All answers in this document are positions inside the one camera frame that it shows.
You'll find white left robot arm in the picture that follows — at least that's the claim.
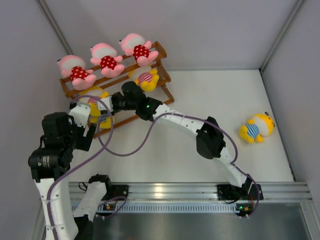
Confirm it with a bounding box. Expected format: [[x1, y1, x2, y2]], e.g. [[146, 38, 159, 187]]
[[28, 112, 113, 240]]

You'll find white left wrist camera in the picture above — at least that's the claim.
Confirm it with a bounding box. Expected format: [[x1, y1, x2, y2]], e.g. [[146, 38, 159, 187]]
[[68, 102, 91, 129]]

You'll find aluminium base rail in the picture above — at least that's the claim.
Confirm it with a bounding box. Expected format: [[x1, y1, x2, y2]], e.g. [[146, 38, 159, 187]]
[[67, 181, 313, 214]]

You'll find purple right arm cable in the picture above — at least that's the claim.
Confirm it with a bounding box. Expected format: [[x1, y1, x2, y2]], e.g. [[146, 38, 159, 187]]
[[97, 98, 260, 217]]

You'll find yellow plush blue stripes shelf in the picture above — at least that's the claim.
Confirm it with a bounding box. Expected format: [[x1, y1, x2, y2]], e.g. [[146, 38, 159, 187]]
[[89, 115, 111, 129]]

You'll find yellow plush pink stripes front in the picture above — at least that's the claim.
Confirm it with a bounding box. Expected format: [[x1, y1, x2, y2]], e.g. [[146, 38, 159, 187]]
[[79, 86, 109, 117]]

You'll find yellow plush pink striped shirt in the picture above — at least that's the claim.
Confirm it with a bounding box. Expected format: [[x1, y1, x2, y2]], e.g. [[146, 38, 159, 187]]
[[128, 65, 159, 92]]

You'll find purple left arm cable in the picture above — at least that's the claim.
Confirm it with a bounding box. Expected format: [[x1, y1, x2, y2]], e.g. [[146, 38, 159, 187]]
[[47, 96, 127, 240]]

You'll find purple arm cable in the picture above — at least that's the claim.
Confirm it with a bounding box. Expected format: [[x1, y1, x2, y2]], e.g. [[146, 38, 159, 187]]
[[47, 96, 127, 240], [97, 98, 260, 217]]

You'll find pink plush red dotted dress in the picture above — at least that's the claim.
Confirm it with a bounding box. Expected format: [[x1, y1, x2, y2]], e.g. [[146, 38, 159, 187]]
[[118, 33, 159, 67]]

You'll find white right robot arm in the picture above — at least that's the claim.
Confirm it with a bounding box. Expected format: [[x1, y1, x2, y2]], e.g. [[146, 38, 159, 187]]
[[111, 81, 263, 203]]

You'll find brown wooden toy shelf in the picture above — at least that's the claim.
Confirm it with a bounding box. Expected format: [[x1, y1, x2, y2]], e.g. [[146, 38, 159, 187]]
[[59, 40, 175, 140]]

